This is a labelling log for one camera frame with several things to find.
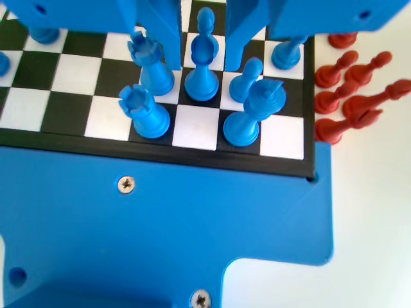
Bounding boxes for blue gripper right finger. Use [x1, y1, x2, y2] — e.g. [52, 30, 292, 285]
[224, 0, 271, 73]

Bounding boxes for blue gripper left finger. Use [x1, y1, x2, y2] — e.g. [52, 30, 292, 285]
[136, 0, 184, 71]

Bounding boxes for blue bishop chess piece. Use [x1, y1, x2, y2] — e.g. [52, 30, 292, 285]
[184, 33, 221, 102]

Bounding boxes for blue rook chess piece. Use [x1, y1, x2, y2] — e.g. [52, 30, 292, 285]
[118, 83, 171, 140]
[127, 30, 176, 97]

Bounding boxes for red pawn chess piece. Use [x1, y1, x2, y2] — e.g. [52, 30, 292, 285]
[314, 80, 360, 115]
[314, 50, 360, 89]
[344, 51, 394, 86]

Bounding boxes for black and white chessboard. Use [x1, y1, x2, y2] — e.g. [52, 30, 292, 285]
[0, 0, 317, 179]

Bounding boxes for silver screw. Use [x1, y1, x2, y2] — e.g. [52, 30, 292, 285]
[190, 289, 213, 308]
[116, 174, 137, 194]

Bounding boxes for blue base plate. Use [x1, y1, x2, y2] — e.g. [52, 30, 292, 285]
[0, 139, 335, 308]

